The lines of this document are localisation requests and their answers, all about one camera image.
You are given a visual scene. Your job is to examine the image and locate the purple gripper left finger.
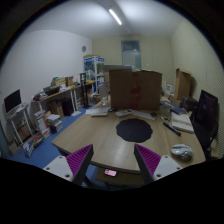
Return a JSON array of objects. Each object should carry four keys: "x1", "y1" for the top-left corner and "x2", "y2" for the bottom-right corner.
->
[{"x1": 43, "y1": 143, "x2": 94, "y2": 186}]

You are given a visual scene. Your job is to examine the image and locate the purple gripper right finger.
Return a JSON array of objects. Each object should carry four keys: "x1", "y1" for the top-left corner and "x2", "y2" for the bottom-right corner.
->
[{"x1": 133, "y1": 143, "x2": 184, "y2": 185}]

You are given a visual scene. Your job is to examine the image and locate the black round mouse pad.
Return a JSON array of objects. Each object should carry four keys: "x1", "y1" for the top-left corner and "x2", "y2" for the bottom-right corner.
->
[{"x1": 116, "y1": 118, "x2": 153, "y2": 143}]

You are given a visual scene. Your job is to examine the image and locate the grey computer mouse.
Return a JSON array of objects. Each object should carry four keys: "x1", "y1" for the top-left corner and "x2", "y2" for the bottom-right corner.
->
[{"x1": 171, "y1": 144, "x2": 194, "y2": 162}]

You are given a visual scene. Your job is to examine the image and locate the pink smartphone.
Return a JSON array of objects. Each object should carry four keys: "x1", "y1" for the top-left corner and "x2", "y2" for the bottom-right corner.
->
[{"x1": 104, "y1": 169, "x2": 117, "y2": 177}]

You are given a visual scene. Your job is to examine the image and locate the black marker pen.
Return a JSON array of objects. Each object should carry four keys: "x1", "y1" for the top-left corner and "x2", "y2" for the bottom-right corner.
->
[{"x1": 163, "y1": 122, "x2": 181, "y2": 137}]

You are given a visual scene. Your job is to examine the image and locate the white keyboard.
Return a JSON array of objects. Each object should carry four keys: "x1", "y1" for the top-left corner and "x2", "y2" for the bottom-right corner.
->
[{"x1": 133, "y1": 111, "x2": 155, "y2": 120}]

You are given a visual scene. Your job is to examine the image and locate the stack of books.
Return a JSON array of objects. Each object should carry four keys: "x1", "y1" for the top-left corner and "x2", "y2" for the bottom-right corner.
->
[{"x1": 46, "y1": 114, "x2": 62, "y2": 134}]

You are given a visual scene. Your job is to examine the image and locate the white paper stack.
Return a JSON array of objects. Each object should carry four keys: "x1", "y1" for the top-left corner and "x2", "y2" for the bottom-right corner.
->
[{"x1": 91, "y1": 108, "x2": 108, "y2": 117}]

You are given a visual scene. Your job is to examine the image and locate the open white notebook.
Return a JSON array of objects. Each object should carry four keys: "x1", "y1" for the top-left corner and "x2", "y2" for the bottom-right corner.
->
[{"x1": 171, "y1": 112, "x2": 194, "y2": 133}]

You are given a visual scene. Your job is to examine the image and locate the wooden side table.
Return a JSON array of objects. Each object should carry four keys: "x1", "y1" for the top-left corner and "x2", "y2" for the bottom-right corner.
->
[{"x1": 32, "y1": 86, "x2": 78, "y2": 112}]

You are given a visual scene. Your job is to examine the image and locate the black office chair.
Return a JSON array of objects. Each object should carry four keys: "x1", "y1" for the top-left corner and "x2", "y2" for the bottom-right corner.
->
[{"x1": 191, "y1": 90, "x2": 218, "y2": 160}]

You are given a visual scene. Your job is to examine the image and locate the large brown cardboard box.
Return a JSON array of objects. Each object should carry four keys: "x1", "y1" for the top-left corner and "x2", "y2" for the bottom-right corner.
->
[{"x1": 109, "y1": 70, "x2": 162, "y2": 110}]

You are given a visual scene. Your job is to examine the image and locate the white side desk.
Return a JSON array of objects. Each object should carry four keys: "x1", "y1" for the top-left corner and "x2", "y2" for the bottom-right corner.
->
[{"x1": 6, "y1": 102, "x2": 33, "y2": 145}]

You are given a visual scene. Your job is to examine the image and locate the black computer monitor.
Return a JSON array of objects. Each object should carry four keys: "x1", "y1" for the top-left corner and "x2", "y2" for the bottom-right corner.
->
[{"x1": 4, "y1": 90, "x2": 21, "y2": 112}]

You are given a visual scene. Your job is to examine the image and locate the leaning flat cardboard box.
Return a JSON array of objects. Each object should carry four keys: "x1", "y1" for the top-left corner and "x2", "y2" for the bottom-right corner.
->
[{"x1": 175, "y1": 69, "x2": 191, "y2": 100}]

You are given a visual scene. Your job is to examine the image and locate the blue white display shelf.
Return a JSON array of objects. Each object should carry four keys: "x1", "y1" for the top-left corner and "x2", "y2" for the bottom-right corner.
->
[{"x1": 83, "y1": 55, "x2": 105, "y2": 93}]

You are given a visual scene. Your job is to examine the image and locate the grey door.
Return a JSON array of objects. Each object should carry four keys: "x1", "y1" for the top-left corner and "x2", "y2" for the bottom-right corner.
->
[{"x1": 121, "y1": 40, "x2": 141, "y2": 69}]

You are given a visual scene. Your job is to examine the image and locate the ceiling fluorescent light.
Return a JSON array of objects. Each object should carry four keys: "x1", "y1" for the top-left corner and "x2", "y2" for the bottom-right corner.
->
[{"x1": 109, "y1": 9, "x2": 122, "y2": 25}]

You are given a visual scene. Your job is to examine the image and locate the round wall clock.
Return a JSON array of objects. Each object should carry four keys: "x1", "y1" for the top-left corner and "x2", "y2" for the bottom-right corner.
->
[{"x1": 82, "y1": 46, "x2": 87, "y2": 52}]

